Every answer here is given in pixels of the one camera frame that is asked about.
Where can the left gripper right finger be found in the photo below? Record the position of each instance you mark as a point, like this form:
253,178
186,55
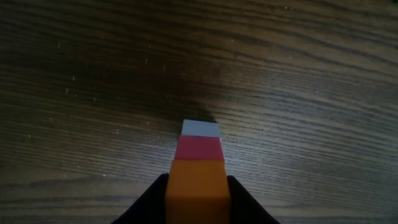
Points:
245,205

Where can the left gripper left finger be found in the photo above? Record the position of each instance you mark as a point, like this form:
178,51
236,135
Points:
149,205

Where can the orange cube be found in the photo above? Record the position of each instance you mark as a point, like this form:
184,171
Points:
197,189

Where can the red cube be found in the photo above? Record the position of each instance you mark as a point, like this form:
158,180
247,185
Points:
199,147

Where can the white cube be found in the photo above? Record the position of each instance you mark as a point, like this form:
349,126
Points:
200,128

